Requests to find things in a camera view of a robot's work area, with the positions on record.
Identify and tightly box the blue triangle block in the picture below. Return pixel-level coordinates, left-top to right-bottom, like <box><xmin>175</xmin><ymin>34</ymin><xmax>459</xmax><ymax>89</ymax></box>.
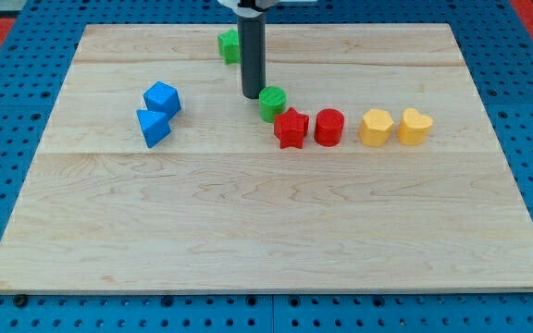
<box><xmin>136</xmin><ymin>109</ymin><xmax>171</xmax><ymax>148</ymax></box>

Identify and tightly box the red cylinder block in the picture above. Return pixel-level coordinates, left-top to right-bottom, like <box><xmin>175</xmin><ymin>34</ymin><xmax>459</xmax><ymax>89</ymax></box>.
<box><xmin>314</xmin><ymin>108</ymin><xmax>345</xmax><ymax>147</ymax></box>

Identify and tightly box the yellow heart block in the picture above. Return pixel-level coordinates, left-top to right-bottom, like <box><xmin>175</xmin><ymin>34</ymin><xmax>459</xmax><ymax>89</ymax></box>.
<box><xmin>397</xmin><ymin>108</ymin><xmax>434</xmax><ymax>146</ymax></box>

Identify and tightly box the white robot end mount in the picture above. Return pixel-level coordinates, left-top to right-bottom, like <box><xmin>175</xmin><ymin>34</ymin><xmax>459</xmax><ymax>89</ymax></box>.
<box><xmin>217</xmin><ymin>0</ymin><xmax>317</xmax><ymax>18</ymax></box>

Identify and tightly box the blue cube block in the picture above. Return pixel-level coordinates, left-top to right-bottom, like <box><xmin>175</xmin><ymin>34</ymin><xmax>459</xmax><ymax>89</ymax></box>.
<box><xmin>143</xmin><ymin>81</ymin><xmax>181</xmax><ymax>118</ymax></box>

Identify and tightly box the red star block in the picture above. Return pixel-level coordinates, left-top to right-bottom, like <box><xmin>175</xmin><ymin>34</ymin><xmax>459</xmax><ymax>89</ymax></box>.
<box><xmin>274</xmin><ymin>107</ymin><xmax>309</xmax><ymax>149</ymax></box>

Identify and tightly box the wooden board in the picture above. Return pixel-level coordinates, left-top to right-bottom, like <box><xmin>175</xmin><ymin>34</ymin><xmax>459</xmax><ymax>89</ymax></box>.
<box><xmin>0</xmin><ymin>24</ymin><xmax>533</xmax><ymax>295</ymax></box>

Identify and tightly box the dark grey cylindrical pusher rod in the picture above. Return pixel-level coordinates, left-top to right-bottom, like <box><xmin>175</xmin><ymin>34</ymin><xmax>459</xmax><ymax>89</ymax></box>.
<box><xmin>237</xmin><ymin>14</ymin><xmax>266</xmax><ymax>99</ymax></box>

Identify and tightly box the green star block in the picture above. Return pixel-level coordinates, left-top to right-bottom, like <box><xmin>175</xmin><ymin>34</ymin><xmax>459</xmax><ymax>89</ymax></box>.
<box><xmin>217</xmin><ymin>29</ymin><xmax>241</xmax><ymax>65</ymax></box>

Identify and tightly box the green cylinder block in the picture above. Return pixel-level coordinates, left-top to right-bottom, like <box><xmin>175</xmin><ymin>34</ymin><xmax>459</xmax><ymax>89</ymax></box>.
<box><xmin>259</xmin><ymin>86</ymin><xmax>287</xmax><ymax>123</ymax></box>

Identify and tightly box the yellow hexagon block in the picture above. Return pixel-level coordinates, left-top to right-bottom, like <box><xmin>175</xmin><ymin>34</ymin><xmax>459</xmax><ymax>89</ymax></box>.
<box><xmin>358</xmin><ymin>109</ymin><xmax>394</xmax><ymax>147</ymax></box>

